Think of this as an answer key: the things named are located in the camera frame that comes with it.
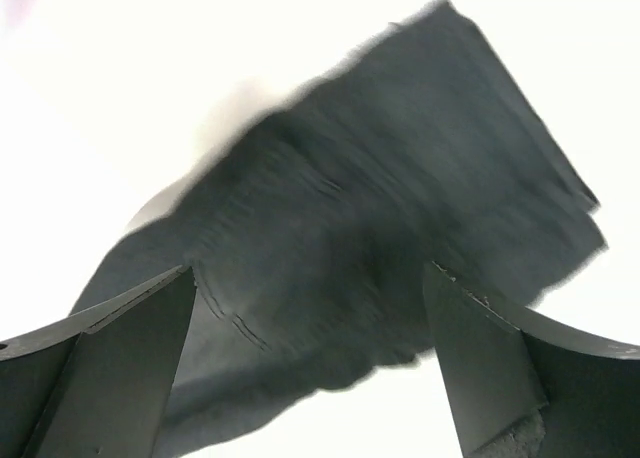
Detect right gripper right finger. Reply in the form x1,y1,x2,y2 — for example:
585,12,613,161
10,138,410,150
423,264,639,457

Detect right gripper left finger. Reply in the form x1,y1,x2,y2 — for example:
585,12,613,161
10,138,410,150
1,267,195,458

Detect black trousers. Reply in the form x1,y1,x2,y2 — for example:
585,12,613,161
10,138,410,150
76,0,605,457

